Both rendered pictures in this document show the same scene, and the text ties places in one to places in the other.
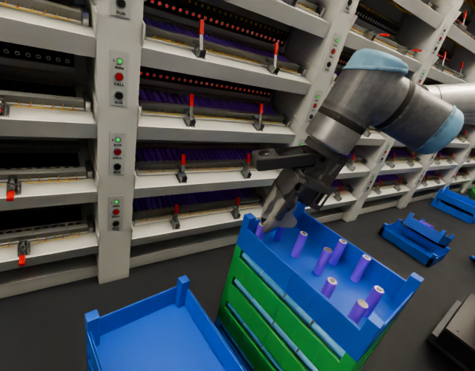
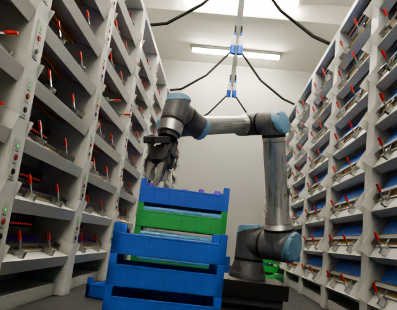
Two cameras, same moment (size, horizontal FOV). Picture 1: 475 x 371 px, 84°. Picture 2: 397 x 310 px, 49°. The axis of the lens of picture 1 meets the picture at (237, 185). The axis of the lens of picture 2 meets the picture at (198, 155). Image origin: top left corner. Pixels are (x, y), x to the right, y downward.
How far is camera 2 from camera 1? 1.22 m
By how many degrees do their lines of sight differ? 59
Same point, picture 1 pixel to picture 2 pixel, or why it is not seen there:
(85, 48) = (17, 73)
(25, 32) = (2, 56)
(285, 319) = (188, 222)
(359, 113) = (183, 116)
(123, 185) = (10, 192)
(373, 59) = (182, 95)
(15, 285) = not seen: outside the picture
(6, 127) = not seen: outside the picture
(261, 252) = (161, 194)
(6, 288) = not seen: outside the picture
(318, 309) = (204, 201)
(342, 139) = (180, 127)
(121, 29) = (32, 66)
